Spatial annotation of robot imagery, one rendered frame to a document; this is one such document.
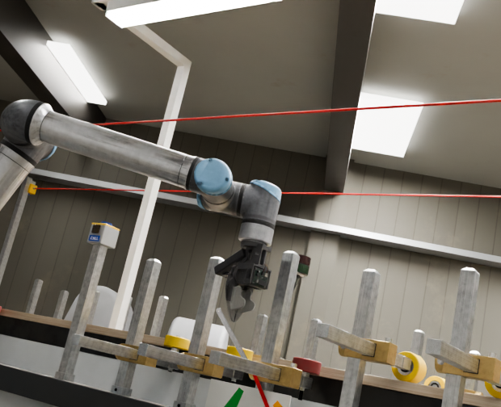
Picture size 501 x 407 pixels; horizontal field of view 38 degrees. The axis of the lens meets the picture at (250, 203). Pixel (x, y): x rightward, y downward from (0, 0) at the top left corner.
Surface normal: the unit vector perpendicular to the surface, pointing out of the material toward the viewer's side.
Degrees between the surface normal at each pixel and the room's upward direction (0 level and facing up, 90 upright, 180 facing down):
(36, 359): 90
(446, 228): 90
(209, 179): 90
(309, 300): 90
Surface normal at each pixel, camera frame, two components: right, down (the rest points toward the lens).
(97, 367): -0.55, -0.33
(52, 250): -0.07, -0.27
